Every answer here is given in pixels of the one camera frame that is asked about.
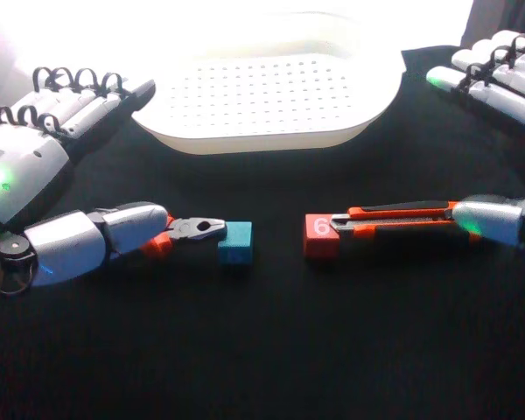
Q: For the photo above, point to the orange black utility knife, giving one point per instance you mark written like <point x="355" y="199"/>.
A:
<point x="402" y="221"/>

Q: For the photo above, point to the red block with number six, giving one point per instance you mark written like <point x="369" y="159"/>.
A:
<point x="317" y="236"/>

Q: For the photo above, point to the dark fabric backdrop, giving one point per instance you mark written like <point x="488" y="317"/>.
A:
<point x="499" y="17"/>

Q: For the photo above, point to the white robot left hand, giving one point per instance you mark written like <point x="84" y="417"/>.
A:
<point x="30" y="162"/>

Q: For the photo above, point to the black table cloth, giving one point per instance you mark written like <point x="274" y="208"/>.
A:
<point x="262" y="341"/>

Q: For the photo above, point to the blue block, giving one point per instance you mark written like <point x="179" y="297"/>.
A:
<point x="236" y="242"/>

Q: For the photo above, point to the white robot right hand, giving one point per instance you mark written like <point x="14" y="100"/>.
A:
<point x="494" y="221"/>

